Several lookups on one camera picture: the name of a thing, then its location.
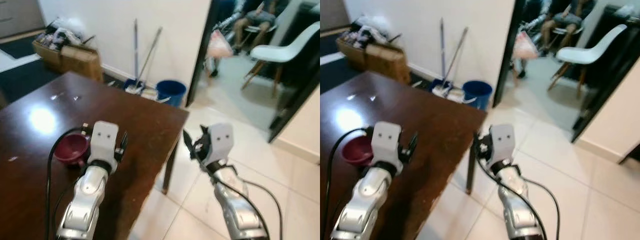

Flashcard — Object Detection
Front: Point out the white mop head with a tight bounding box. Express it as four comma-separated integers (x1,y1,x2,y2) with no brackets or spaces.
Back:
125,85,160,102
432,84,466,103

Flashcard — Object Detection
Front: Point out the maroon plastic bowl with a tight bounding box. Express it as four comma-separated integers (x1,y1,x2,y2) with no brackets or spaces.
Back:
341,136,375,167
53,132,92,167

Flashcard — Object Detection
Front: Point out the grey door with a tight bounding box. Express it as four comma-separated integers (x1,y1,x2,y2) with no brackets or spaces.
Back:
0,0,46,38
320,0,351,31

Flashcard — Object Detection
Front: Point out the light grey left wrist camera mount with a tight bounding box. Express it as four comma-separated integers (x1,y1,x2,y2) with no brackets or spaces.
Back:
89,121,120,165
372,121,403,166

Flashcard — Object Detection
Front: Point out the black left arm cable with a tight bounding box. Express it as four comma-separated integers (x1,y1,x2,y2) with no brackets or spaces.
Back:
322,126,375,240
45,125,93,240

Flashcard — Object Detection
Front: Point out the dark wooden table leg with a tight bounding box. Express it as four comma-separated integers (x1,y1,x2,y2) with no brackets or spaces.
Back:
465,150,478,196
161,140,180,196

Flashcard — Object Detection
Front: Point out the grey mop pole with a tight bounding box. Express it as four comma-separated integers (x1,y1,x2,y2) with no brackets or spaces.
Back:
440,18,447,81
133,19,139,83

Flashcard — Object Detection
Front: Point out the pink plastic bag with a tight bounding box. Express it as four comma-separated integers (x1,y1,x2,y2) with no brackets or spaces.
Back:
512,31,540,61
206,30,234,60

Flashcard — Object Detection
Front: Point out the light grey right wrist camera mount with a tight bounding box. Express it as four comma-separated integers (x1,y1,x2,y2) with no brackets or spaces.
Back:
204,123,235,167
489,124,516,167

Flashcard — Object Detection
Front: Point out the black door frame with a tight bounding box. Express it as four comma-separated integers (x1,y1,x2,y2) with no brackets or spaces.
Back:
492,0,526,108
186,0,226,108

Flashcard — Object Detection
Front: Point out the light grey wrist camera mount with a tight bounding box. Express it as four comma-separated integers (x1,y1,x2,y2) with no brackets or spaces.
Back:
372,121,403,166
204,123,235,167
89,121,120,165
489,124,516,167

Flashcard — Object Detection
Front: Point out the open box of clutter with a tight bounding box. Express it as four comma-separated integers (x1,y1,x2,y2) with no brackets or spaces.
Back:
31,19,96,71
336,17,401,71

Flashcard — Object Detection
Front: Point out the brown cardboard box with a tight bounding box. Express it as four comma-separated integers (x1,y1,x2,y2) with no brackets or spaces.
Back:
59,44,104,82
365,44,412,85

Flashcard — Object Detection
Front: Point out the dark blue floor mat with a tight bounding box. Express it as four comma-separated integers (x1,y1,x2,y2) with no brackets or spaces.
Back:
0,59,68,101
320,55,371,96

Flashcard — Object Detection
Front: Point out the white chair with wooden legs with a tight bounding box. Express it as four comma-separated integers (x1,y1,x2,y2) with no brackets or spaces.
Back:
241,21,321,98
547,24,628,98

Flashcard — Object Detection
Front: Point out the blue plastic bucket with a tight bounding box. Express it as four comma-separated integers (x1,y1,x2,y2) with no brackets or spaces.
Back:
462,80,493,111
156,80,187,107

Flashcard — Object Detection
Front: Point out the seated person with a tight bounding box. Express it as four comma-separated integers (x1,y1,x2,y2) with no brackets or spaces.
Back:
540,0,596,51
232,0,281,51

